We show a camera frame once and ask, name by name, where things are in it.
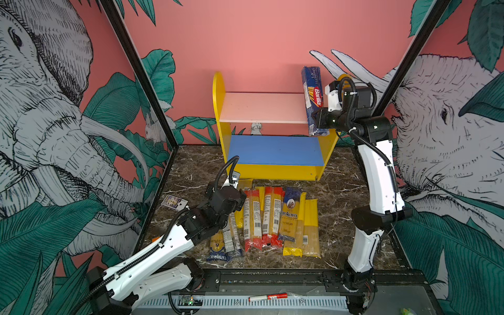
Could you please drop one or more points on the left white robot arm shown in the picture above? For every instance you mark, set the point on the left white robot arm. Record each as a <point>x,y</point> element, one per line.
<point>122,288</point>

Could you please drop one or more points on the yellow pasta pack outer right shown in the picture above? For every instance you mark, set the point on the yellow pasta pack outer right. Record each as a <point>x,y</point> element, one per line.
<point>311,241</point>

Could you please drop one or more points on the right black corner post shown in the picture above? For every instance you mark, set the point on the right black corner post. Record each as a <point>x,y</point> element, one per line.
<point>426,28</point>

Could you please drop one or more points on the left black corner post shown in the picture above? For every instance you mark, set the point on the left black corner post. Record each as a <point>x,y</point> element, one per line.
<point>113,14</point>

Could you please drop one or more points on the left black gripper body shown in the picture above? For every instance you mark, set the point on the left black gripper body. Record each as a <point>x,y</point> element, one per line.
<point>211,191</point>

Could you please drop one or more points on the yellow pasta pack inner right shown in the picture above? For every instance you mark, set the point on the yellow pasta pack inner right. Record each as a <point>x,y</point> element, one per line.
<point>296,248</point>

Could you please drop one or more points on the middle yellow pasta pack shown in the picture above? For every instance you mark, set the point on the middle yellow pasta pack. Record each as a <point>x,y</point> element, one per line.
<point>261,190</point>

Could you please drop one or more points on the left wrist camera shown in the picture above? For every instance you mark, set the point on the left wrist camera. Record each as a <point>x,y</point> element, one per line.
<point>233,180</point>

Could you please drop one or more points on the perforated metal rail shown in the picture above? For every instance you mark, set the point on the perforated metal rail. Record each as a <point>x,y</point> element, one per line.
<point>331,303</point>

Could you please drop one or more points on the dark-blue-top Arbella spaghetti pack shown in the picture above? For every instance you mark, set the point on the dark-blue-top Arbella spaghetti pack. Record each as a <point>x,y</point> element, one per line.
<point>289,214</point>

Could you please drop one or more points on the red spaghetti pack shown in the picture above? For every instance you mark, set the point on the red spaghetti pack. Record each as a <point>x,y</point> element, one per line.
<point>252,221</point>
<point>273,203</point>

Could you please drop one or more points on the black front frame beam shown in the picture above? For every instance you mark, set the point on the black front frame beam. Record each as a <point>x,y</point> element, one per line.
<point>331,280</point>

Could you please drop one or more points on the clear blue-end spaghetti pack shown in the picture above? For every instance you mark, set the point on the clear blue-end spaghetti pack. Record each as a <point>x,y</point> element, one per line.
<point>225,245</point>

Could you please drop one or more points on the small green circuit board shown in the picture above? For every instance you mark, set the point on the small green circuit board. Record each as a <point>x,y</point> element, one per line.
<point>190,301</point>

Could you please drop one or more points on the blue Barilla spaghetti pack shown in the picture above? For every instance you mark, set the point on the blue Barilla spaghetti pack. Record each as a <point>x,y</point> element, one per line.
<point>314,102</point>

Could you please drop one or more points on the red white marker pen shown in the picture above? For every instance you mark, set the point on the red white marker pen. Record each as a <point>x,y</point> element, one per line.
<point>258,298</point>

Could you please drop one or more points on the yellow shelf unit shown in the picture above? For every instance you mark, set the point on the yellow shelf unit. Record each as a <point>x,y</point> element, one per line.
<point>268,133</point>

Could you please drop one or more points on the black corner post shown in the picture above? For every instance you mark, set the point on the black corner post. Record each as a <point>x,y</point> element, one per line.
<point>113,14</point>
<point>426,28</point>

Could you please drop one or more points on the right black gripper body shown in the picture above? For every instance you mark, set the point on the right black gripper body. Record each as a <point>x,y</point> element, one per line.
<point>335,121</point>

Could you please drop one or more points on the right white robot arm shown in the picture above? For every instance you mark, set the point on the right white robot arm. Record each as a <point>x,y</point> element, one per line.
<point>372,138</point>

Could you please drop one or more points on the small printed card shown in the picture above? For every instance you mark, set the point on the small printed card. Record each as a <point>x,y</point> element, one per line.
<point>174,203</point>

